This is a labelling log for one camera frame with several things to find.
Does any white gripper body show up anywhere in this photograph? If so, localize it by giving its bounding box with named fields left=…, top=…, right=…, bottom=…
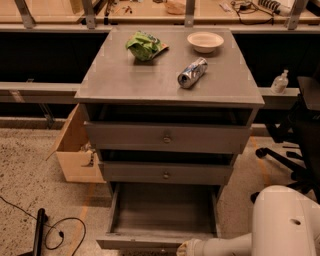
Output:
left=185, top=239, right=203, bottom=256

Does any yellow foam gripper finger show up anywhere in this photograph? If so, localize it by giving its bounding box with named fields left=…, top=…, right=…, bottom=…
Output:
left=176, top=244, right=187, bottom=256

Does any grey bottom drawer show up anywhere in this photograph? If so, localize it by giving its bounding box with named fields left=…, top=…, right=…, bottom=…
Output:
left=97, top=183, right=220, bottom=252

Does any grey drawer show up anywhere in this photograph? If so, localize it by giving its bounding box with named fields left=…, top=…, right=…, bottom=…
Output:
left=97, top=183, right=220, bottom=252
left=101, top=149, right=235, bottom=185
left=84, top=121, right=251, bottom=154

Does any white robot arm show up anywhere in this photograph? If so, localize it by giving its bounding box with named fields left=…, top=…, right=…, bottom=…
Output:
left=176, top=185, right=320, bottom=256

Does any grey middle drawer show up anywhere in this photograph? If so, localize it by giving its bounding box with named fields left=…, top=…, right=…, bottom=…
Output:
left=101, top=149, right=235, bottom=185

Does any grey top drawer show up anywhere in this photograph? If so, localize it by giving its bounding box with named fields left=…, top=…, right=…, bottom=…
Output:
left=84, top=121, right=251, bottom=154

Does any grey drawer cabinet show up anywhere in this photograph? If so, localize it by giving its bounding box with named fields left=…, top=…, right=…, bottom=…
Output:
left=74, top=27, right=266, bottom=201

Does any black pole stand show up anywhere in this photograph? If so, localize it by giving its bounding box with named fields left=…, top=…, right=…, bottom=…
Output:
left=19, top=208, right=48, bottom=256

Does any cardboard box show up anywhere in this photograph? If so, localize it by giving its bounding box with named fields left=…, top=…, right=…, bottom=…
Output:
left=47, top=105, right=104, bottom=183

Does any black office chair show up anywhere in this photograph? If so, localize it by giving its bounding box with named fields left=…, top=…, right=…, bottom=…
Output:
left=255, top=76, right=320, bottom=202

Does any blue silver soda can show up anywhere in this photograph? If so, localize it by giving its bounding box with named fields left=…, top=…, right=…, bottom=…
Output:
left=177, top=57, right=208, bottom=89

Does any hand sanitizer bottle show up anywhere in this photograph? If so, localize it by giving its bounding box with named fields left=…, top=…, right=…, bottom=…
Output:
left=271, top=69, right=289, bottom=94

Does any white bowl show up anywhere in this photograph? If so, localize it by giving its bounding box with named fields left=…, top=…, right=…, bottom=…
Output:
left=187, top=32, right=224, bottom=53

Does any green chip bag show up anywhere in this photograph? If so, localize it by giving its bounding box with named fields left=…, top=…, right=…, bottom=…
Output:
left=125, top=31, right=169, bottom=61

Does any brown paper bag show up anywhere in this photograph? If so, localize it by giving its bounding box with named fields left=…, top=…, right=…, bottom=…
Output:
left=164, top=0, right=186, bottom=15

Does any black coiled spring tool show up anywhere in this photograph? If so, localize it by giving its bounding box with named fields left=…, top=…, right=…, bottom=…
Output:
left=258, top=0, right=291, bottom=17

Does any black cable on floor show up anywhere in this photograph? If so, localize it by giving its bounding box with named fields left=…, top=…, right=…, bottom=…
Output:
left=0, top=195, right=88, bottom=256

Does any black cable on bench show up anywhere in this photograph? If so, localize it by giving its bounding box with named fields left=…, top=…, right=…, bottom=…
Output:
left=229, top=0, right=276, bottom=26

